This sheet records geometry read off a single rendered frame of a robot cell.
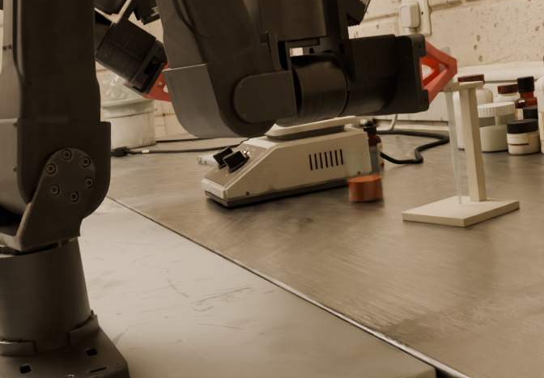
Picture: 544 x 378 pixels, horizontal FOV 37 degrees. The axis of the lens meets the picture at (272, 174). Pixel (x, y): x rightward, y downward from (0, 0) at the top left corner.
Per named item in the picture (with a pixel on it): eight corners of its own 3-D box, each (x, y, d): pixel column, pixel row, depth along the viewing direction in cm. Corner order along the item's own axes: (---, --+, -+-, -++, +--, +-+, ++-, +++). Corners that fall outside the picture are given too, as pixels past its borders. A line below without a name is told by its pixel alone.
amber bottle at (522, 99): (536, 138, 123) (530, 74, 121) (550, 140, 119) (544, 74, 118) (512, 142, 122) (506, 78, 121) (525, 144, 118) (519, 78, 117)
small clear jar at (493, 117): (507, 145, 120) (503, 101, 119) (526, 148, 114) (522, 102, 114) (471, 150, 119) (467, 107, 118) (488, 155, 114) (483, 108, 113)
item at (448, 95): (460, 205, 78) (443, 46, 76) (452, 205, 79) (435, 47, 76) (468, 203, 78) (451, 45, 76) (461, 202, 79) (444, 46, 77)
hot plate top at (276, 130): (275, 136, 100) (274, 129, 100) (248, 132, 111) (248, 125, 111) (363, 121, 103) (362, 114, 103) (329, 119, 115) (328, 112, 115)
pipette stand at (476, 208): (465, 227, 73) (449, 86, 71) (401, 219, 80) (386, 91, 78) (520, 208, 77) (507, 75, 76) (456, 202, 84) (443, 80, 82)
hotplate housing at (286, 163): (226, 210, 98) (216, 146, 97) (202, 197, 111) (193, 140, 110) (389, 179, 105) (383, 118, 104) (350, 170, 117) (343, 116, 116)
